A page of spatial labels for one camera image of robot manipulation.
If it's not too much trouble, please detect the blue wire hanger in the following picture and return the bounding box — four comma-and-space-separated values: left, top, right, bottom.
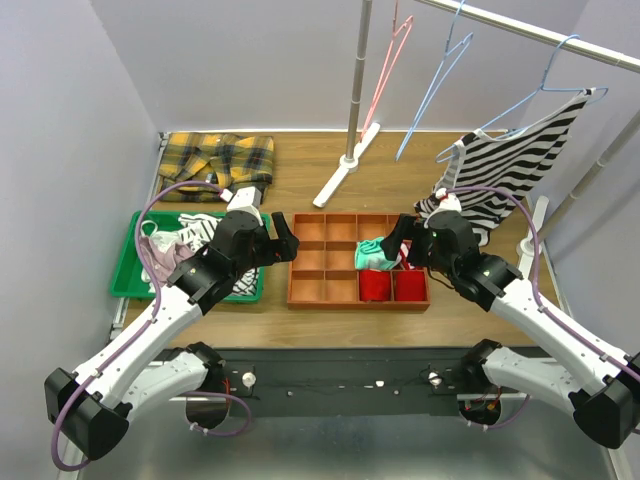
394, 0, 474, 162

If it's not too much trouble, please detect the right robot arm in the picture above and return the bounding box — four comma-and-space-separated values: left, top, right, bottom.
381, 211, 639, 449

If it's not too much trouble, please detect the pink wire hanger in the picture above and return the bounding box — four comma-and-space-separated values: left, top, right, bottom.
360, 1, 414, 139

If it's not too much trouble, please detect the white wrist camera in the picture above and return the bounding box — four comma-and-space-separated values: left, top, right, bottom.
432, 188, 462, 215
220, 186, 262, 217

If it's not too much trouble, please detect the red cloth right compartment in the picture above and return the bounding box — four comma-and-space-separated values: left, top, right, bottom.
393, 270, 427, 302

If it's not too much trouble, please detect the yellow plaid shirt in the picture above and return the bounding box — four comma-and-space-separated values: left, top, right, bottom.
158, 132, 275, 196

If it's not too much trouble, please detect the wide striped hung tank top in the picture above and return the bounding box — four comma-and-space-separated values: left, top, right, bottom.
414, 88, 596, 246

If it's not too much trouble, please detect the mauve pink garment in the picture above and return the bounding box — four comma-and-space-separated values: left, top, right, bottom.
140, 238, 194, 286

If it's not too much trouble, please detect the brown wooden compartment box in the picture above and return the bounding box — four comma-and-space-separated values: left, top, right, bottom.
287, 212, 431, 312

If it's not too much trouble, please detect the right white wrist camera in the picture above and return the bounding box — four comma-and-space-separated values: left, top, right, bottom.
432, 188, 462, 215

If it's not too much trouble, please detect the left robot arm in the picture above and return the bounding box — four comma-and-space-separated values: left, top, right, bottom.
44, 208, 300, 471

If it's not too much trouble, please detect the white black striped tank top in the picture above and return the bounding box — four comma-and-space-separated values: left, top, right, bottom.
178, 213, 259, 303

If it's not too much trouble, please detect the blue hanger holding top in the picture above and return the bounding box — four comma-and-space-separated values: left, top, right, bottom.
435, 34, 587, 163

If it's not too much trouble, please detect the mint green sock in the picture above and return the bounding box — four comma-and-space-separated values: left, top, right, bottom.
354, 237, 401, 271

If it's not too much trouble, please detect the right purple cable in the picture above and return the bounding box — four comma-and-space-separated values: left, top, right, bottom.
447, 185, 640, 436

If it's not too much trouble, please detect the red cloth left compartment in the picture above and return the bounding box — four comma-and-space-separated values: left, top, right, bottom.
359, 269, 392, 302

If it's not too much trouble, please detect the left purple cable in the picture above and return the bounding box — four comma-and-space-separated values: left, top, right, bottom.
51, 180, 252, 472

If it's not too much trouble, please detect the green plastic tray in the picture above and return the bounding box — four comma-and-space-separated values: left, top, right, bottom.
110, 210, 264, 303

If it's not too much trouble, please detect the red cloth compartment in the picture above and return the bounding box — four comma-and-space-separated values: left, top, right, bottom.
393, 270, 427, 302
359, 269, 392, 302

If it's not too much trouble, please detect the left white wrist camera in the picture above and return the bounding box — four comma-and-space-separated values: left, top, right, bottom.
220, 186, 262, 217

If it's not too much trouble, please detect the purple cable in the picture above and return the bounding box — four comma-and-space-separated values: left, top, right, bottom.
51, 180, 252, 472
447, 185, 640, 436

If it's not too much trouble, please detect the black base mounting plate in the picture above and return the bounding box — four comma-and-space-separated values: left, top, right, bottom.
164, 347, 531, 419

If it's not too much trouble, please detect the metal clothes rack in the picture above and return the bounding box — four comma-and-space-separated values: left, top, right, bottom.
313, 1, 639, 238

